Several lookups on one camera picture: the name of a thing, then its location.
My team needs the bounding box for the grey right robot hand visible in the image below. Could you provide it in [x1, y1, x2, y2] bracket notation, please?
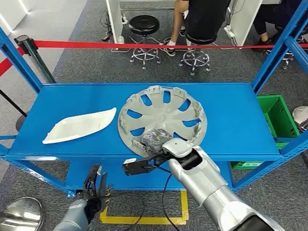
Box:
[140, 128, 174, 154]

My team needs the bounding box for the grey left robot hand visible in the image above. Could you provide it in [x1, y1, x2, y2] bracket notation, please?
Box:
[85, 172, 114, 224]

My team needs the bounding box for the grey plastic wheel hubcap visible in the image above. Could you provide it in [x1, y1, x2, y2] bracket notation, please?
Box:
[117, 85, 208, 158]

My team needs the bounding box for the white curved plastic part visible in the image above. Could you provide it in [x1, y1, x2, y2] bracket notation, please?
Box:
[42, 107, 117, 145]

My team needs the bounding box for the blue metal shelf rack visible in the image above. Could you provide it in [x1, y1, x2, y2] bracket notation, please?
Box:
[0, 0, 308, 198]

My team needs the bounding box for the black round swivel stool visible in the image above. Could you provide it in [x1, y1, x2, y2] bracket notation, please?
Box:
[266, 25, 308, 70]
[178, 33, 216, 77]
[128, 15, 162, 70]

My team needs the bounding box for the long red barrier belt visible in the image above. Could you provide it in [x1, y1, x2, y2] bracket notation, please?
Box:
[33, 39, 308, 50]

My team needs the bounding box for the green plastic crate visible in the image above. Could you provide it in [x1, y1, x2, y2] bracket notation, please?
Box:
[256, 94, 300, 151]
[231, 161, 263, 170]

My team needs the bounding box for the white desk panel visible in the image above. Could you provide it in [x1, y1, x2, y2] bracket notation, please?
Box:
[106, 0, 125, 44]
[231, 0, 263, 47]

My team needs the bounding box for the person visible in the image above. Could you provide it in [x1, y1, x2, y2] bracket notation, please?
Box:
[251, 0, 308, 53]
[160, 0, 229, 57]

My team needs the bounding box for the white power strip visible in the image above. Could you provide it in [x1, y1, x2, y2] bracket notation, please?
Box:
[223, 25, 235, 38]

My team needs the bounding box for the short red barrier belt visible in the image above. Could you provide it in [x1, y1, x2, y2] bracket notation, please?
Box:
[0, 47, 26, 77]

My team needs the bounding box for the chrome round stanchion base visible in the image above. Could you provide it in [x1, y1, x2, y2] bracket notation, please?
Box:
[292, 106, 308, 133]

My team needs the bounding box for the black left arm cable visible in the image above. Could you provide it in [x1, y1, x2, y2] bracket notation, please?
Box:
[106, 192, 145, 231]

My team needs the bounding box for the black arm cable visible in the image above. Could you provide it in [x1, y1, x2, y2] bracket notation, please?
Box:
[106, 192, 145, 231]
[154, 164, 181, 231]

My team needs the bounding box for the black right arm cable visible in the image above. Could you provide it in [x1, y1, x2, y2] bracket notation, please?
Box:
[154, 164, 181, 231]

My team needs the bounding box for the black stanchion post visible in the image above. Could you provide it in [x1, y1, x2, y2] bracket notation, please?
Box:
[14, 34, 57, 84]
[0, 89, 28, 132]

